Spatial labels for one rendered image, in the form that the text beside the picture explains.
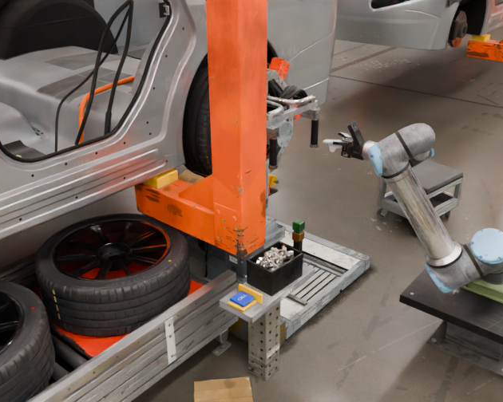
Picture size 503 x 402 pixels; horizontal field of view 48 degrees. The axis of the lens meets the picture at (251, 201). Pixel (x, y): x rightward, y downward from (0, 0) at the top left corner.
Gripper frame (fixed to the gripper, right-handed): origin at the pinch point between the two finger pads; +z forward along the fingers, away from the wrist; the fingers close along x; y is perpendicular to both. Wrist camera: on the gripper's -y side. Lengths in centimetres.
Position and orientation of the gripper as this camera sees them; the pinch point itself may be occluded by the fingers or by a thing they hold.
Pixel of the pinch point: (330, 135)
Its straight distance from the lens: 284.7
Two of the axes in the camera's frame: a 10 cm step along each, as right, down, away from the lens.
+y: 0.1, 8.9, 4.5
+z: -7.7, -2.9, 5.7
